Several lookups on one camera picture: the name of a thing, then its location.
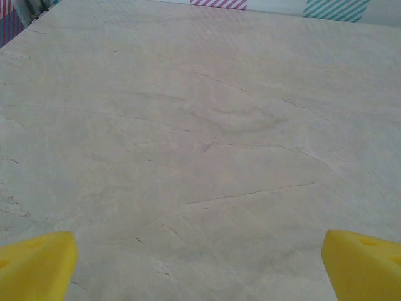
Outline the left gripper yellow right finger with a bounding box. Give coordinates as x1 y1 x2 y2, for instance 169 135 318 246
321 229 401 301

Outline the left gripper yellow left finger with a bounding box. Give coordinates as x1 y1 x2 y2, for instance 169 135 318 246
0 231 79 301

